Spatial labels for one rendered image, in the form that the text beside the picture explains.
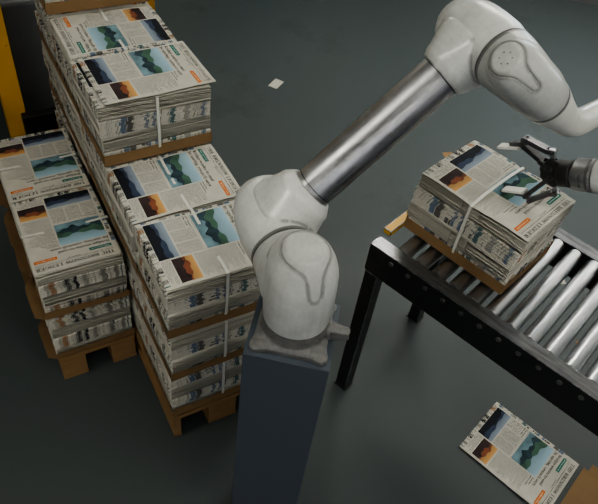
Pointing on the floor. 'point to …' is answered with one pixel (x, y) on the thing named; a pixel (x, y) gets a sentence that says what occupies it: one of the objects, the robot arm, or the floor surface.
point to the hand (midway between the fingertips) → (504, 167)
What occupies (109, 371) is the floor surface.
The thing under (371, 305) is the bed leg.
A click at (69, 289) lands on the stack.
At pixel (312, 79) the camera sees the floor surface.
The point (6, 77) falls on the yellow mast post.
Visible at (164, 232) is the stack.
